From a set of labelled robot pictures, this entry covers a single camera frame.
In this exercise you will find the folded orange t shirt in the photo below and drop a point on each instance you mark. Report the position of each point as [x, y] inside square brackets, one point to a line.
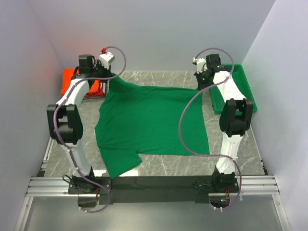
[67, 77]

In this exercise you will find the green plastic bin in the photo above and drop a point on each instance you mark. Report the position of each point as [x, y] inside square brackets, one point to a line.
[241, 82]

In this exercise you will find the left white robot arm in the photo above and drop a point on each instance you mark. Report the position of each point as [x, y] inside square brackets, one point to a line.
[65, 125]

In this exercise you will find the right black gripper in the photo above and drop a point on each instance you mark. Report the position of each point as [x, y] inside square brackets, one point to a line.
[200, 85]

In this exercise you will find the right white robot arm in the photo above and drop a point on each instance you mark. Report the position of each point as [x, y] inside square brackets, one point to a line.
[235, 118]

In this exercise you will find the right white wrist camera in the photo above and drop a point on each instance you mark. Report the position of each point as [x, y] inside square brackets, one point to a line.
[200, 64]

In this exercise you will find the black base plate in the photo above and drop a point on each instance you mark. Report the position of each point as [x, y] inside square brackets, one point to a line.
[153, 189]

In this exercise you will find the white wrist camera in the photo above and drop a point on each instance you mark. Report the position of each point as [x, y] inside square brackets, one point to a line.
[106, 58]
[200, 64]

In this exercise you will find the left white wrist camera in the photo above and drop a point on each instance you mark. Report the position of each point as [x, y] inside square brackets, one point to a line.
[106, 58]

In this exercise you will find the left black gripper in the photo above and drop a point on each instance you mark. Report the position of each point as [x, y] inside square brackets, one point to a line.
[108, 73]

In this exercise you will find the folded red white t shirt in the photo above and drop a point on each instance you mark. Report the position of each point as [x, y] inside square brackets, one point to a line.
[96, 90]

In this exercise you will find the green t shirt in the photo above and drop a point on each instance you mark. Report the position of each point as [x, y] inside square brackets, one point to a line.
[137, 120]

